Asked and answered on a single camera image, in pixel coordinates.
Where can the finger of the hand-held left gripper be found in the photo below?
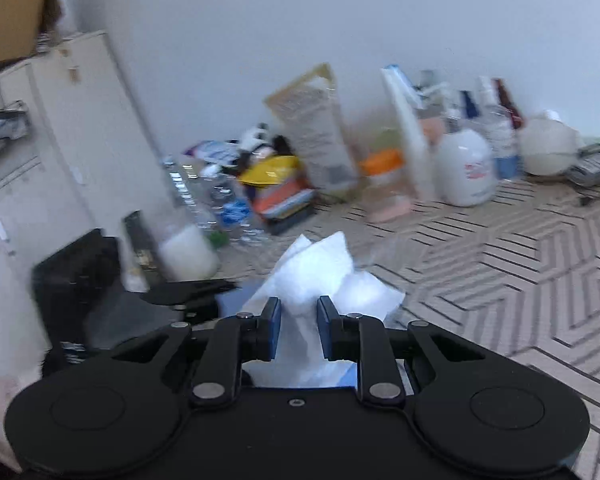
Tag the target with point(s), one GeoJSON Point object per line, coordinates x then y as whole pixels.
{"type": "Point", "coordinates": [190, 291]}

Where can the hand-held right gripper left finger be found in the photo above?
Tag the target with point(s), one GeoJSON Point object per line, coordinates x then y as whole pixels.
{"type": "Point", "coordinates": [274, 331]}

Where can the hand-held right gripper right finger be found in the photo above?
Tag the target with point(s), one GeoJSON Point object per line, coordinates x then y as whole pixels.
{"type": "Point", "coordinates": [323, 331]}

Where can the blue plastic container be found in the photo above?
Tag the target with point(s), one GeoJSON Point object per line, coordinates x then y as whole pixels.
{"type": "Point", "coordinates": [230, 302]}

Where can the white paper towel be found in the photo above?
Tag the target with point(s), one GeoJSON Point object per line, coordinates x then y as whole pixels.
{"type": "Point", "coordinates": [312, 270]}

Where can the white translucent jar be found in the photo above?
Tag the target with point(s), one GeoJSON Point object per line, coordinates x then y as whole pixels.
{"type": "Point", "coordinates": [187, 252]}

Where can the dark rectangular bar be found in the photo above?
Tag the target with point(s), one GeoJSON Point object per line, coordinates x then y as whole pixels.
{"type": "Point", "coordinates": [137, 245]}

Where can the blue label water bottle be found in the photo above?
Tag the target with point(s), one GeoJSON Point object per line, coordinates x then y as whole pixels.
{"type": "Point", "coordinates": [230, 210]}

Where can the tall clear water bottle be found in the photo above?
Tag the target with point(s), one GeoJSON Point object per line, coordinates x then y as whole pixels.
{"type": "Point", "coordinates": [182, 190]}

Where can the black phone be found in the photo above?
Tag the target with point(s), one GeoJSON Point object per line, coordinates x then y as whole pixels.
{"type": "Point", "coordinates": [292, 220]}

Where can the orange box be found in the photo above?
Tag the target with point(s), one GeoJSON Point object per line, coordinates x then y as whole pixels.
{"type": "Point", "coordinates": [282, 197]}

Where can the blue and white tube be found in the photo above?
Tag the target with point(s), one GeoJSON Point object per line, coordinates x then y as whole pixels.
{"type": "Point", "coordinates": [212, 151]}

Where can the yellow snack packet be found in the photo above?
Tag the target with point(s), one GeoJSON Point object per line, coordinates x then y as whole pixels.
{"type": "Point", "coordinates": [270, 170]}

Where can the white cabinet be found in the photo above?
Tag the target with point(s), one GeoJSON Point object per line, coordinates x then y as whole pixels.
{"type": "Point", "coordinates": [80, 125]}

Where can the panda plush toy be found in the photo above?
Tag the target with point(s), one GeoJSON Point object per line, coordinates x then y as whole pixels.
{"type": "Point", "coordinates": [255, 137]}

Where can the silver plastic bag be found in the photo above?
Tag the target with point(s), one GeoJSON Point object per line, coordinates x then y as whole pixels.
{"type": "Point", "coordinates": [0, 127]}

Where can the orange lid jar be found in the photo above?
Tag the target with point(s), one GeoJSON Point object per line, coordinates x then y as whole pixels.
{"type": "Point", "coordinates": [382, 162]}

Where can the green lid jar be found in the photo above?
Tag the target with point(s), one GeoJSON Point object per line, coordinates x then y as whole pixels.
{"type": "Point", "coordinates": [385, 139]}

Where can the beige snack bag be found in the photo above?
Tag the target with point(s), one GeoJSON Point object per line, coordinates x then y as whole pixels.
{"type": "Point", "coordinates": [315, 125]}

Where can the white cosmetic tube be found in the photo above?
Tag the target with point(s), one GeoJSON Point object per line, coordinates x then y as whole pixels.
{"type": "Point", "coordinates": [410, 135]}

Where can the white pump bottle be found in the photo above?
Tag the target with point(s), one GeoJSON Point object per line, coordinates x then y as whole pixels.
{"type": "Point", "coordinates": [465, 165]}

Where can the pink carton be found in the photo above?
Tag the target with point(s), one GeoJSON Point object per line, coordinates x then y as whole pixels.
{"type": "Point", "coordinates": [432, 130]}

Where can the clear spray bottle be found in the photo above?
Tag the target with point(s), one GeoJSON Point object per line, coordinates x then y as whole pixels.
{"type": "Point", "coordinates": [502, 140]}

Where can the dark blue spray bottle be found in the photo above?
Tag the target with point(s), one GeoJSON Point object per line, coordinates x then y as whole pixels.
{"type": "Point", "coordinates": [469, 105]}

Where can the cardboard box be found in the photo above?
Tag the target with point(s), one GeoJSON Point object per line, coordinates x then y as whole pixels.
{"type": "Point", "coordinates": [10, 15]}

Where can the white round lamp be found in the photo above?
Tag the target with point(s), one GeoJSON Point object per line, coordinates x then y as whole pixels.
{"type": "Point", "coordinates": [550, 145]}

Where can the brown glass bottle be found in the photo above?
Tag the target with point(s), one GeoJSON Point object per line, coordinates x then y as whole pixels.
{"type": "Point", "coordinates": [507, 102]}

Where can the grey electronic device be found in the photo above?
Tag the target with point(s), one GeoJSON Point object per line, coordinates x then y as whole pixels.
{"type": "Point", "coordinates": [595, 162]}

